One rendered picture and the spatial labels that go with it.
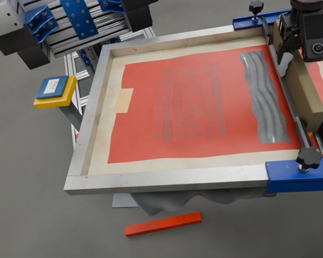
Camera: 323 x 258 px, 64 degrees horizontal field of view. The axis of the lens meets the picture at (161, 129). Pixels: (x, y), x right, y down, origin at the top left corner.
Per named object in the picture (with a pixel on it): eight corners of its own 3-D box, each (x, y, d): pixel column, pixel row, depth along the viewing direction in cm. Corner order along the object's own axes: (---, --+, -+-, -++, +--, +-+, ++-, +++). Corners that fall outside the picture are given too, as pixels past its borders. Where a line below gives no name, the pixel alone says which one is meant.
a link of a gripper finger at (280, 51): (289, 61, 67) (303, 31, 60) (291, 65, 66) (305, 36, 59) (271, 61, 67) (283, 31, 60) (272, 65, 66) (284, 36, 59)
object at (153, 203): (149, 218, 102) (113, 170, 69) (150, 209, 104) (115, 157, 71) (271, 215, 94) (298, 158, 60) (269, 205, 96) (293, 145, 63)
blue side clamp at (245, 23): (234, 43, 91) (234, 25, 85) (231, 35, 94) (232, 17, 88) (326, 30, 86) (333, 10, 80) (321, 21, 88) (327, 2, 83)
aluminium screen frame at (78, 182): (70, 195, 66) (62, 190, 63) (105, 52, 101) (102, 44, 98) (422, 179, 53) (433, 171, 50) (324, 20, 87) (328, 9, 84)
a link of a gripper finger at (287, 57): (278, 65, 73) (290, 37, 66) (283, 79, 70) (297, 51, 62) (267, 65, 73) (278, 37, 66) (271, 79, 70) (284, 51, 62)
